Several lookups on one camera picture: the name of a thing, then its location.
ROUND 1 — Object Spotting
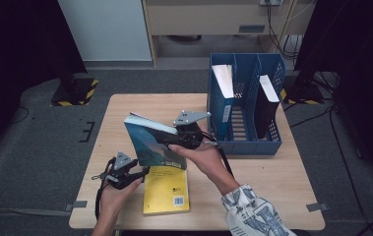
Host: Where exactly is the teal illustrated book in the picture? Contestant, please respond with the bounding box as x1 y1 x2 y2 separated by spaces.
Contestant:
123 112 188 171

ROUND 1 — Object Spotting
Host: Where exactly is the blue plastic file rack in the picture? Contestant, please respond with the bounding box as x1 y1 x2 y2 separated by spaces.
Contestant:
207 52 286 156

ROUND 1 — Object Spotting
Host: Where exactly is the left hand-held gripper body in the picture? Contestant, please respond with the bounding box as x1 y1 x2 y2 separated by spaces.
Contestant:
103 150 140 191

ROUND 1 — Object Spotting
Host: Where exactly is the short black floor cable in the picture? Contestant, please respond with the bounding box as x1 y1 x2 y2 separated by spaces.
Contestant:
289 106 335 129

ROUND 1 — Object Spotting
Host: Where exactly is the white panel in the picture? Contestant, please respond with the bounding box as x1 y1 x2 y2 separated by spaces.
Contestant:
57 0 153 62

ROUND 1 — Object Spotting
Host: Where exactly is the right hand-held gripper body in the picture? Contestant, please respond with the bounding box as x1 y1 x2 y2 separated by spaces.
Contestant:
173 110 212 150

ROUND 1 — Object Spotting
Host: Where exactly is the thin black floor cable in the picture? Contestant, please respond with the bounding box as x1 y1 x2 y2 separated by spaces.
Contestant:
3 105 31 128

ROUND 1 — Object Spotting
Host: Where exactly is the black yellow striped stand base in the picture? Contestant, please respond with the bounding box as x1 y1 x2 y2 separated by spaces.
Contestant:
49 72 99 107
280 73 325 106

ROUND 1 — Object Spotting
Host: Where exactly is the person's right hand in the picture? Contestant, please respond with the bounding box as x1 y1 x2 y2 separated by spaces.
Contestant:
167 126 233 192

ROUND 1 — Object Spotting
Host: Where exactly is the dark curtain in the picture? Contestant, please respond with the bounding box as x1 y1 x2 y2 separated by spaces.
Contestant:
0 0 89 161
293 0 373 186

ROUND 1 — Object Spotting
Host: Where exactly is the grey cabinet label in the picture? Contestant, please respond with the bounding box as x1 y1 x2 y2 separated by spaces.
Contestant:
238 24 267 34

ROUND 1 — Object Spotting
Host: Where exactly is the person's left hand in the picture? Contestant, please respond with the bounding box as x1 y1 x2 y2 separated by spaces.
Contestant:
99 176 145 224

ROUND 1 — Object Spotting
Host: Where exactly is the yellow book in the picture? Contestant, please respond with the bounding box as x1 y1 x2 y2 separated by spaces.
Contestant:
142 164 191 216

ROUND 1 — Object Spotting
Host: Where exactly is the beige wooden cabinet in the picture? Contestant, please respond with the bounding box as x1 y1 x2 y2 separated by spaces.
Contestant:
141 0 317 69

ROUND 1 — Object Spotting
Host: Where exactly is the light blue book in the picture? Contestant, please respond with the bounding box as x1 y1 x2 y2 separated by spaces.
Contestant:
211 64 235 142

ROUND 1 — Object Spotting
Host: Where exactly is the black book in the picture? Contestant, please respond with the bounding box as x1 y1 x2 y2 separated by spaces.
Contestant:
254 74 280 140

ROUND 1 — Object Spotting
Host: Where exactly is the grey tape strip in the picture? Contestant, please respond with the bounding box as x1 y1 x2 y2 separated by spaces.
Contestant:
305 203 329 212
64 201 89 211

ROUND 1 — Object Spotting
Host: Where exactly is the long black floor cable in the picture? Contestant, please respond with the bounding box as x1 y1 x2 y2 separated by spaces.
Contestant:
329 106 372 229

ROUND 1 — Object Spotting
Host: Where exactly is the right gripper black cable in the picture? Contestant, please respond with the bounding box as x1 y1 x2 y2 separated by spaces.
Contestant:
202 130 235 180

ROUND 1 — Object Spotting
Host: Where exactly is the bundle of hanging cables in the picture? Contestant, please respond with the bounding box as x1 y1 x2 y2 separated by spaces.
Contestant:
265 0 304 62

